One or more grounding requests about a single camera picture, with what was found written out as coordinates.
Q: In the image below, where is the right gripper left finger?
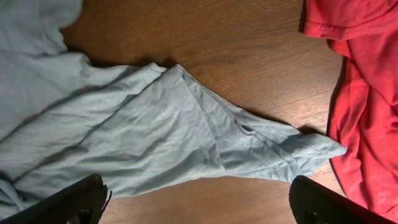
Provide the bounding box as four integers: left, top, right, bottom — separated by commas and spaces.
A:
1, 174, 112, 224

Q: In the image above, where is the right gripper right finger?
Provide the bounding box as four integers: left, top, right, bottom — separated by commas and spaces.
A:
289, 175, 396, 224

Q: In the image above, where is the light blue t-shirt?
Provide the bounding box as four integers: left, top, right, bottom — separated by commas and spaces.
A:
1, 0, 346, 218

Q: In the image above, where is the red t-shirt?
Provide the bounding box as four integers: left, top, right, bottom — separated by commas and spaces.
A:
303, 0, 397, 221

